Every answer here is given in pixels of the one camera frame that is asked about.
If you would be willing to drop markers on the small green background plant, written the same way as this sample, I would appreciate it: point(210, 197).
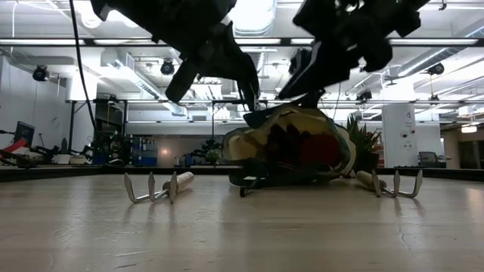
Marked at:
point(213, 155)

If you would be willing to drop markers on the black aluminium table frame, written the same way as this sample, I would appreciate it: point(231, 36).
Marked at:
point(56, 173)

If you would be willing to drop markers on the dark computer monitor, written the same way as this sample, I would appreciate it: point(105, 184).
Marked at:
point(24, 133)

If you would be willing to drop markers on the beige green-trimmed gardening bag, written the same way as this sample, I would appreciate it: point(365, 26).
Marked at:
point(242, 145)

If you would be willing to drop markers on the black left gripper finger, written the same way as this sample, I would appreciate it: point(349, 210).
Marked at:
point(179, 85)
point(234, 64)

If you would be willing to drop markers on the black ceiling spotlight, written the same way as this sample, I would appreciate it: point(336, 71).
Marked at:
point(167, 68)
point(40, 73)
point(436, 68)

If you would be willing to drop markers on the grey office chair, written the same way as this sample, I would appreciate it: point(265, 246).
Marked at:
point(428, 158)

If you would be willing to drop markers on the glowing ceiling lamp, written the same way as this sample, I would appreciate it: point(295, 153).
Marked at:
point(469, 128)

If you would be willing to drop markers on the blue storage bins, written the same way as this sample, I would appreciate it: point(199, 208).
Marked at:
point(145, 153)

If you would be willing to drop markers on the white room pillar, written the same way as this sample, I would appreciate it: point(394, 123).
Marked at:
point(399, 136)

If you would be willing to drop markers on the small potted succulent plant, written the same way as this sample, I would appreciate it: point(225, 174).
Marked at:
point(365, 147)

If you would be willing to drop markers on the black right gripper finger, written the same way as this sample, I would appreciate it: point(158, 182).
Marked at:
point(378, 56)
point(321, 68)

